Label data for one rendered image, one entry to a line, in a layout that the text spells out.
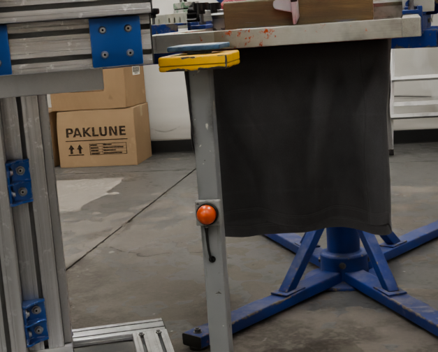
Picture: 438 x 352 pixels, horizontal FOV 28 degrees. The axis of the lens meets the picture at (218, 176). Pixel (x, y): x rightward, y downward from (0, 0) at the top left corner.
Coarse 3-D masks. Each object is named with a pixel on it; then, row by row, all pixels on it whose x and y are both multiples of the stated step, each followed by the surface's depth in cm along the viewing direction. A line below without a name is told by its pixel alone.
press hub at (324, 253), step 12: (336, 228) 326; (348, 228) 326; (336, 240) 327; (348, 240) 326; (324, 252) 333; (336, 252) 328; (348, 252) 327; (360, 252) 330; (324, 264) 330; (336, 264) 326; (348, 264) 325; (360, 264) 327; (336, 288) 321; (348, 288) 320
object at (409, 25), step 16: (416, 16) 181; (176, 32) 206; (192, 32) 216; (208, 32) 182; (224, 32) 181; (240, 32) 181; (256, 32) 180; (272, 32) 179; (288, 32) 178; (304, 32) 178; (320, 32) 177; (336, 32) 177; (352, 32) 176; (368, 32) 175; (384, 32) 175; (400, 32) 174; (416, 32) 173; (160, 48) 185; (224, 48) 182
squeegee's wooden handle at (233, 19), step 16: (256, 0) 210; (272, 0) 209; (304, 0) 207; (320, 0) 206; (336, 0) 206; (352, 0) 205; (368, 0) 204; (224, 16) 212; (240, 16) 211; (256, 16) 210; (272, 16) 210; (288, 16) 209; (304, 16) 208; (320, 16) 207; (336, 16) 206; (352, 16) 206; (368, 16) 205
